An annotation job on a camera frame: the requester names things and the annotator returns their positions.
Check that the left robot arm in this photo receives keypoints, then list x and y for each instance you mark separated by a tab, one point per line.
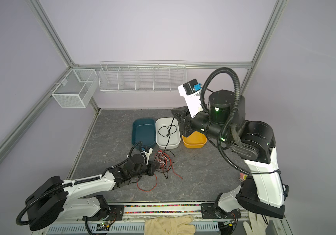
58	199

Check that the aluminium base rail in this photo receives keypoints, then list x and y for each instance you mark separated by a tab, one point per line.
130	218

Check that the small white mesh basket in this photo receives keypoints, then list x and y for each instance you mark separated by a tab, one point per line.
76	89

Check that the cream work glove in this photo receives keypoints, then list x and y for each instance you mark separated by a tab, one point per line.
170	226

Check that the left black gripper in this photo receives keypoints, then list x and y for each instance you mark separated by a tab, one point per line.
152	169

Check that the small pink toy figure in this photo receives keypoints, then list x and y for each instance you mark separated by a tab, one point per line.
242	177

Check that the white plastic tub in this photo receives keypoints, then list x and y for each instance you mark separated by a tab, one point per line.
167	133

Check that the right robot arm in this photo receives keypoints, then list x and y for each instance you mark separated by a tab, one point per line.
216	109

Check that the teal plastic tub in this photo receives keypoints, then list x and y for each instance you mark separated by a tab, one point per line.
144	130

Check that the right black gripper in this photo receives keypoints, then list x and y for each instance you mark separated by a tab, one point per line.
190	123

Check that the long white wire basket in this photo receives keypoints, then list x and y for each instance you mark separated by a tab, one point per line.
124	76

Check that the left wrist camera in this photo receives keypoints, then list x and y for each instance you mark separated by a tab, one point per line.
146	152

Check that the yellow plastic tub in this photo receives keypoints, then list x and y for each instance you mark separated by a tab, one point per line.
195	140

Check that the white rubber glove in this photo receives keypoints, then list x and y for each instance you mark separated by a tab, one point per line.
257	224

